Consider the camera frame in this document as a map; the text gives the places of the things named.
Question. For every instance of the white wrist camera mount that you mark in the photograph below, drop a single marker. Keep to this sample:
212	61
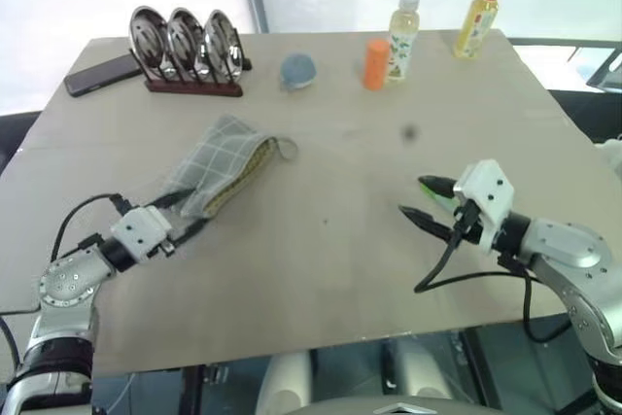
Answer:
138	230
491	186

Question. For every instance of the grey-blue round pouch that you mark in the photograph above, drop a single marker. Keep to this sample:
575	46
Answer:
297	70

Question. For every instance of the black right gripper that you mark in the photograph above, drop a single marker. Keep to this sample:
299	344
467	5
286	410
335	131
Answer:
469	223

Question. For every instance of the yellow drink bottle floral label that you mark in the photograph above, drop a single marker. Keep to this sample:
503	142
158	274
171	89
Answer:
402	43

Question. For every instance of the green pen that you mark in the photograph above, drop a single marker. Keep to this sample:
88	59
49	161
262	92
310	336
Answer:
441	198

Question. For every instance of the white object at table side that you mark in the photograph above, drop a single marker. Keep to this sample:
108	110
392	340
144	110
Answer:
613	152

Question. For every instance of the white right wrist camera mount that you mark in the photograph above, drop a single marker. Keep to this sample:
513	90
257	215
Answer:
491	186

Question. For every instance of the black smartphone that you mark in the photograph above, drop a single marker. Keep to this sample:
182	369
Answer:
99	76

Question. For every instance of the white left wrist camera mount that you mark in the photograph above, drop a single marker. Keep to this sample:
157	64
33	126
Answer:
138	230

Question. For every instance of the orange cylinder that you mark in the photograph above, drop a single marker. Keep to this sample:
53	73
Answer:
376	67

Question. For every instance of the brown wooden plate rack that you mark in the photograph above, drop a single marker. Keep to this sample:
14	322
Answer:
194	88

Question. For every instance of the grey checked cloth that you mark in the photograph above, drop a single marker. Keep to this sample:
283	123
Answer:
218	152

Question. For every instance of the round steel plate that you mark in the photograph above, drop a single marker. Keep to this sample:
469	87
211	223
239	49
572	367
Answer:
147	35
221	42
184	38

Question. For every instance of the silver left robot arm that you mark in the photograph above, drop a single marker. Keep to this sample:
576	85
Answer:
68	279

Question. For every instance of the grey rounded robot leg shell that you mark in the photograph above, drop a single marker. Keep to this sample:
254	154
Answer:
284	383
418	369

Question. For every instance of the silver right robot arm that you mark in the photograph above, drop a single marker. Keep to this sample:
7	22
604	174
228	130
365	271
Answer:
568	245

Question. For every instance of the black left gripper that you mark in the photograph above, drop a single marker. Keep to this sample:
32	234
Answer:
175	236

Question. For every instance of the yellow drink bottle green cap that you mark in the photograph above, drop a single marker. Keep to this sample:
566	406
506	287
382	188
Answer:
478	19

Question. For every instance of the silver robot torso shell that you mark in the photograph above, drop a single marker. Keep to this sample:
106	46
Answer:
398	407

